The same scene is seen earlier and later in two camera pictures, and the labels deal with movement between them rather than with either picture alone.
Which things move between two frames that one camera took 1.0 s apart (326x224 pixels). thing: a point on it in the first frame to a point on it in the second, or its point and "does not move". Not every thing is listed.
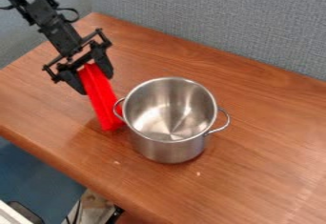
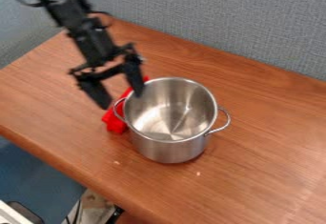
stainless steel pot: (169, 112) does not move
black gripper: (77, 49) to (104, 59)
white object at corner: (9, 215) does not move
